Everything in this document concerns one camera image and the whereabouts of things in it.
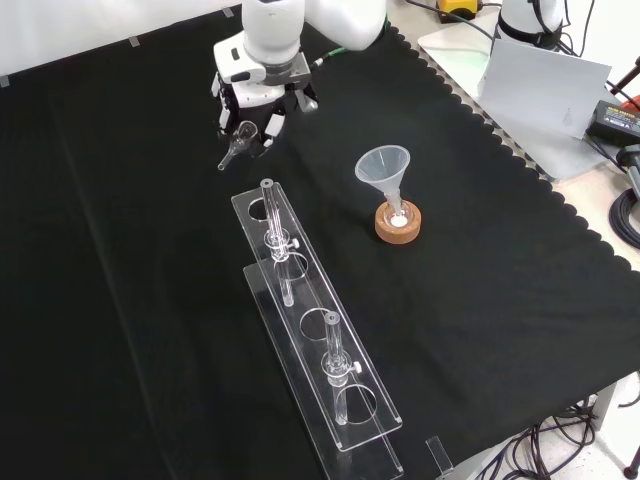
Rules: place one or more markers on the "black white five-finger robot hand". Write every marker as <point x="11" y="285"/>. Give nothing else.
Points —
<point x="250" y="90"/>

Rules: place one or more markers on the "grey tape piece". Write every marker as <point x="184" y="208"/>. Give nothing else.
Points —
<point x="228" y="12"/>
<point x="4" y="81"/>
<point x="135" y="42"/>

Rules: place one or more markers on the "clear acrylic funnel stand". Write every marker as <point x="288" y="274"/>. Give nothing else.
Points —
<point x="320" y="320"/>

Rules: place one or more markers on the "pale grey board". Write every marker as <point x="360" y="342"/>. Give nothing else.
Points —
<point x="540" y="85"/>

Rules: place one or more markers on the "small clear acrylic clamp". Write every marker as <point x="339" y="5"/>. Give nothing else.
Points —
<point x="440" y="456"/>

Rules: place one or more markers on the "black power adapter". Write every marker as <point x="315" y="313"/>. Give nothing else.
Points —
<point x="615" y="120"/>

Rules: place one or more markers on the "clear glass weighing funnel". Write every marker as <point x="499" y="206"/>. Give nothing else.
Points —
<point x="225" y="161"/>

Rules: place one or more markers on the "black cloth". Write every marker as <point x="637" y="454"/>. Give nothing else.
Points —
<point x="150" y="250"/>

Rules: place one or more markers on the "grey metal base plate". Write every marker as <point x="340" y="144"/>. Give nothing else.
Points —
<point x="560" y="155"/>

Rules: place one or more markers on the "clear round-bottom flask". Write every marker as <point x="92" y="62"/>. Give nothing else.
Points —
<point x="398" y="220"/>

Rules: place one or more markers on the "black red tripod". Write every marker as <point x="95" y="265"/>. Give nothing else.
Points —
<point x="625" y="80"/>

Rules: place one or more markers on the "translucent plastic funnel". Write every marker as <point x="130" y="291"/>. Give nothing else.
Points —
<point x="382" y="167"/>

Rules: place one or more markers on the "yellow stop button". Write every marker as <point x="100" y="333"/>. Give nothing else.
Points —
<point x="457" y="7"/>

